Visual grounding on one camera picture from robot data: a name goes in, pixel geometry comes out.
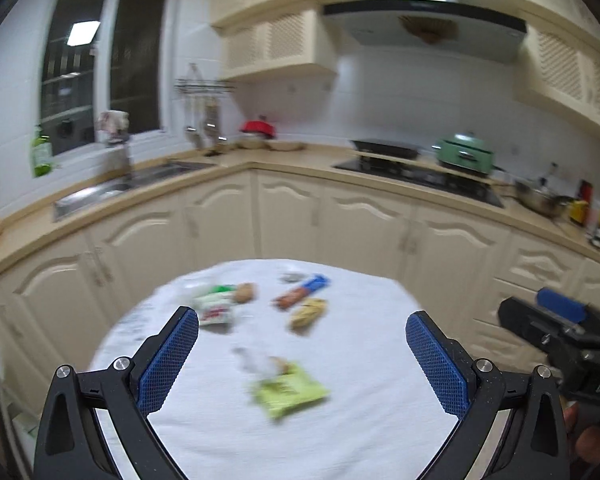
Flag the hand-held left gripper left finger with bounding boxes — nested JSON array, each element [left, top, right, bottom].
[[32, 306, 201, 480]]

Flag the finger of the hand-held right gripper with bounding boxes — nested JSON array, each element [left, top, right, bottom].
[[537, 287, 600, 341], [497, 297, 566, 356]]

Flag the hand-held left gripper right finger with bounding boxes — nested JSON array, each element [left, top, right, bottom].
[[405, 310, 571, 480]]

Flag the blue and brown snack bar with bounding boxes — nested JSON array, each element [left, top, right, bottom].
[[272, 274, 329, 311]]

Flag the person's right hand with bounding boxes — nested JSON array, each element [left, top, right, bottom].
[[562, 402, 600, 463]]

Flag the floral tablecloth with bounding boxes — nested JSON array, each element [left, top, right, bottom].
[[89, 280, 181, 376]]

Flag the white green red packet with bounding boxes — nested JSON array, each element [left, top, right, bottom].
[[195, 285, 236, 328]]

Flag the round table with white towel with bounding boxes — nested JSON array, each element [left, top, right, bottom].
[[87, 258, 468, 480]]

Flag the white tissue ball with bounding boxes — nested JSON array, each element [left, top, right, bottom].
[[232, 347, 288, 376]]

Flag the steel pot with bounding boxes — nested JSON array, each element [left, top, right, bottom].
[[515, 177, 571, 218]]

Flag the green snack packet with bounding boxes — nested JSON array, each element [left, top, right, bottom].
[[250, 362, 329, 421]]

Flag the yellow snack packet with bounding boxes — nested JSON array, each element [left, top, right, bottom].
[[290, 297, 328, 333]]

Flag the black glass cooktop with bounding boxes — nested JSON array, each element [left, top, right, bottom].
[[331, 157, 505, 208]]

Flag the green electric pot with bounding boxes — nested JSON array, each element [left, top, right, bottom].
[[432, 132, 496, 175]]

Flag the steel double sink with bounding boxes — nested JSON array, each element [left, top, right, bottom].
[[54, 160, 216, 222]]

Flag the cream lower kitchen cabinets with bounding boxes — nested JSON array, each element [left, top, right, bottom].
[[0, 170, 600, 396]]

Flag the steel faucet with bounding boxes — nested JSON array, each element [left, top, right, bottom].
[[100, 110, 133, 183]]

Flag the black grill tray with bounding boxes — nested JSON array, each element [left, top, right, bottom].
[[350, 138, 421, 161]]

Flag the large lattice door cabinet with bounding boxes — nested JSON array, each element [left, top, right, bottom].
[[517, 25, 600, 138]]

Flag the beige kitchen countertop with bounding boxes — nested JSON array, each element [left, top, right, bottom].
[[0, 142, 600, 286]]

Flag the hanging steel spoon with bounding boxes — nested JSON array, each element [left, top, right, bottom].
[[202, 100, 221, 143]]

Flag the green bottle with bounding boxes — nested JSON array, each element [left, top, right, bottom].
[[30, 125, 53, 178]]

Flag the cloth on faucet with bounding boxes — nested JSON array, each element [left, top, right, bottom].
[[97, 110, 130, 133]]

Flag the red pot lid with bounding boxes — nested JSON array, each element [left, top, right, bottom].
[[240, 119, 277, 139]]

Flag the kitchen window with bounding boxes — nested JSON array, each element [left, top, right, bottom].
[[40, 0, 173, 158]]

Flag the black range hood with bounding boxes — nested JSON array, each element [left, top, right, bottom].
[[322, 0, 527, 65]]

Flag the small lattice door cabinet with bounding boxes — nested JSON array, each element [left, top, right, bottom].
[[220, 10, 337, 81]]

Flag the wall utensil rack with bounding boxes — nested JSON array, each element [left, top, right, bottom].
[[175, 63, 236, 96]]

